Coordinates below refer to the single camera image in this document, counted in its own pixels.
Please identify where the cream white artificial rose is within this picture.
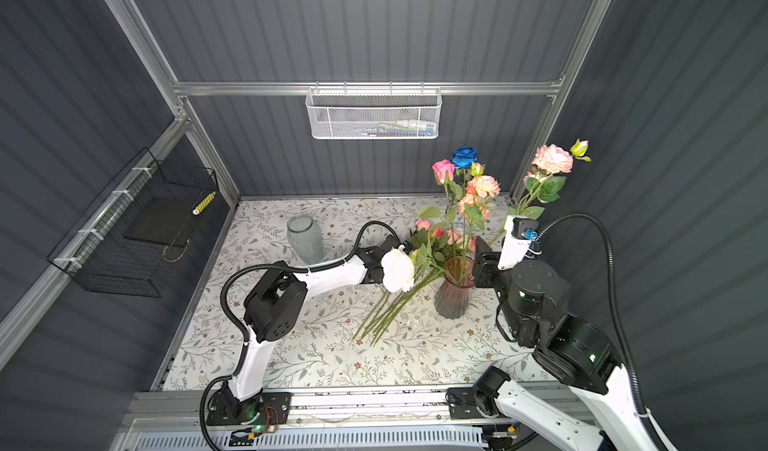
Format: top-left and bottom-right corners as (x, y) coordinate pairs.
(381, 245), (415, 293)

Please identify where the pink ribbed glass vase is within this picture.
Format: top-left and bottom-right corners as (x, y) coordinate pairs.
(434, 256), (474, 319)

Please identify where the clear ribbed glass vase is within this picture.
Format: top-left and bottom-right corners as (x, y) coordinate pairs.
(287, 214), (325, 265)

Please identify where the pale pink carnation spray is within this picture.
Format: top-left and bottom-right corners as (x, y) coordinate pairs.
(506, 139), (591, 224)

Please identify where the magenta pink artificial rose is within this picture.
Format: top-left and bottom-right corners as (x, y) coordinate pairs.
(432, 159), (455, 186)

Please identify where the blue artificial rose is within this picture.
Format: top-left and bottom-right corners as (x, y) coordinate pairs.
(451, 146), (478, 170)

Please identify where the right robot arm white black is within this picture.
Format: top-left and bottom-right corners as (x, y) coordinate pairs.
(446, 240), (675, 450)

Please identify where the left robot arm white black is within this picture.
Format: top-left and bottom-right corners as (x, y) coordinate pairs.
(199, 243), (406, 427)

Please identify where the bunch of artificial roses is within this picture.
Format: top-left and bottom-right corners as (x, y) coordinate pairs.
(353, 218), (476, 344)

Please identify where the yellow item in black basket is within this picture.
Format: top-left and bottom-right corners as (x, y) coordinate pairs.
(192, 191), (217, 216)

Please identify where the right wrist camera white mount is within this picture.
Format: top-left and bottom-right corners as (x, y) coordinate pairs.
(497, 215), (539, 270)

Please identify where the white wire mesh basket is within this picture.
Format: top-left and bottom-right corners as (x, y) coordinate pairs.
(305, 90), (443, 140)

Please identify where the black wire basket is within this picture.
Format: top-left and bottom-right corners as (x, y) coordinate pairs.
(48, 150), (219, 298)

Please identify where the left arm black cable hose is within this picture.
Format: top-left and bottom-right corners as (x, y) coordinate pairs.
(199, 220), (402, 451)

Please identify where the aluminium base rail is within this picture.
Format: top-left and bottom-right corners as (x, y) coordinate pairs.
(125, 383), (607, 434)

